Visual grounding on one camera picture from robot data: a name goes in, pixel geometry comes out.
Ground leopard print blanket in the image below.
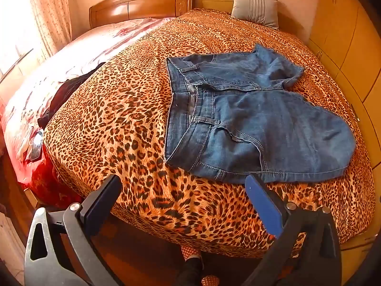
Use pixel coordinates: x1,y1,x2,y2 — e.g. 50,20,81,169
43,8,376,259

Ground blue denim pants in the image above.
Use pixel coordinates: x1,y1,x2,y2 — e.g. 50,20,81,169
165,43,357,184

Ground grey striped pillow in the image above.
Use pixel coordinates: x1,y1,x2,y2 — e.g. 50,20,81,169
231,0,280,29

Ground window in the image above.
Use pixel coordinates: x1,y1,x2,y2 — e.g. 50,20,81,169
0,0,38,76

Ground brown wooden headboard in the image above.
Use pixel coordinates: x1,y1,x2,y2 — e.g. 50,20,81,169
89,0,195,28

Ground wooden wardrobe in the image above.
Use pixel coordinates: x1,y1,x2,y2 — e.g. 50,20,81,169
307,0,381,167

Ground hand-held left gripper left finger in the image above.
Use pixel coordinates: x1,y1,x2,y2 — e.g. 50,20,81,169
25,174,123,286

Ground pink floral quilt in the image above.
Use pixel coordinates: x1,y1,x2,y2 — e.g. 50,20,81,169
1,17,175,163

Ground patterned curtain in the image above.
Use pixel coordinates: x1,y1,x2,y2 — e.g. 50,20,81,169
27,0,73,61

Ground light wooden headboard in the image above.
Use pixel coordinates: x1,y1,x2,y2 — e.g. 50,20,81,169
198,0,236,14

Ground dark garment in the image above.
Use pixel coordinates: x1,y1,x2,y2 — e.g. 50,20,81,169
37,62,107,129

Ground dark red bag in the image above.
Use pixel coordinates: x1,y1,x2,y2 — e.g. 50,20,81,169
16,143,83,212

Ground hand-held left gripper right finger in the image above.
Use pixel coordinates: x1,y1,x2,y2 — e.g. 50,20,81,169
241,174,342,286

